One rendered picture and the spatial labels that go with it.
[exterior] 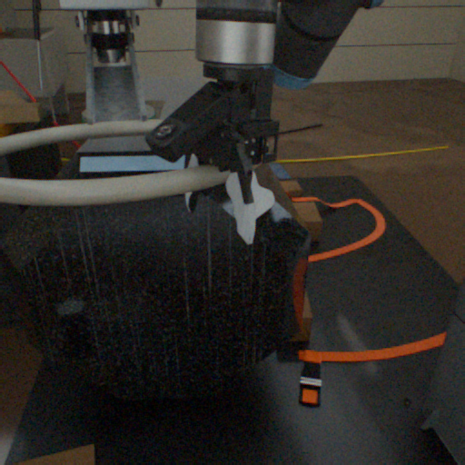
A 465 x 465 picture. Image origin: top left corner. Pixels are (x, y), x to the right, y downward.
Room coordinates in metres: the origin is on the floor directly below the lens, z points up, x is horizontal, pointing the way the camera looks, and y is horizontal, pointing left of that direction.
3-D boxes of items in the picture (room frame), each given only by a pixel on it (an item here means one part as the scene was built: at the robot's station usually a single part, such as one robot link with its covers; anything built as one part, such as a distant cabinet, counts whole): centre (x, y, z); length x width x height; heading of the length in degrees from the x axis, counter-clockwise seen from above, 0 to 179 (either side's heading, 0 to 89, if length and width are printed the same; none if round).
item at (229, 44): (0.54, 0.00, 1.16); 0.10 x 0.09 x 0.05; 41
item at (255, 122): (0.54, 0.00, 1.08); 0.09 x 0.08 x 0.12; 131
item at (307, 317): (1.43, -0.25, 0.07); 0.30 x 0.12 x 0.12; 0
